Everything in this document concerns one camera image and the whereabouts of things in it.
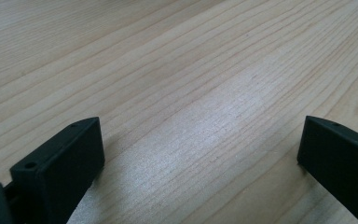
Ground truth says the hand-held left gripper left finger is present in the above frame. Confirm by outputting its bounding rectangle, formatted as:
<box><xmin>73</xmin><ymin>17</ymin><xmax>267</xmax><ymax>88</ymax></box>
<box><xmin>8</xmin><ymin>116</ymin><xmax>105</xmax><ymax>224</ymax></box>

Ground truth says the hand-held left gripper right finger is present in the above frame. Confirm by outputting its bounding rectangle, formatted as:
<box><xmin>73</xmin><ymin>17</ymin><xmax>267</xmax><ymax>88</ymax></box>
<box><xmin>296</xmin><ymin>115</ymin><xmax>358</xmax><ymax>224</ymax></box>

